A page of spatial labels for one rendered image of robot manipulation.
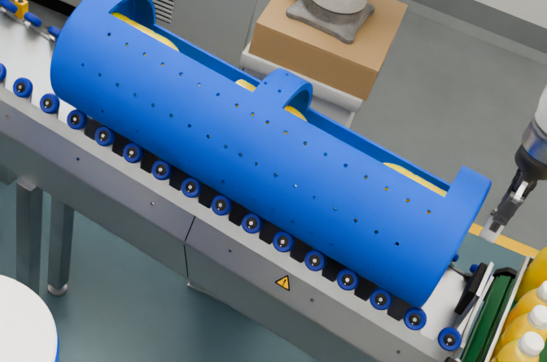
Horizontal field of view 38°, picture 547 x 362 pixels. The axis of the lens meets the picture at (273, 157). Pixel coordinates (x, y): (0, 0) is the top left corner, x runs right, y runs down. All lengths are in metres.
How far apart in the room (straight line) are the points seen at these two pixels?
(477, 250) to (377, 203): 1.78
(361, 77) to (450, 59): 2.21
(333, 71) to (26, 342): 0.99
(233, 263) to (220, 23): 1.73
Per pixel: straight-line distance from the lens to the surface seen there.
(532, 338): 1.50
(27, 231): 2.19
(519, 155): 1.40
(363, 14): 2.01
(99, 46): 1.59
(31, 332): 1.33
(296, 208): 1.47
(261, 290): 1.68
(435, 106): 3.75
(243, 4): 3.17
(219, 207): 1.63
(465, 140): 3.64
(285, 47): 1.92
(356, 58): 1.90
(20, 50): 1.99
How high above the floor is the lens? 2.17
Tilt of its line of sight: 43 degrees down
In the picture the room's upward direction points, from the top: 18 degrees clockwise
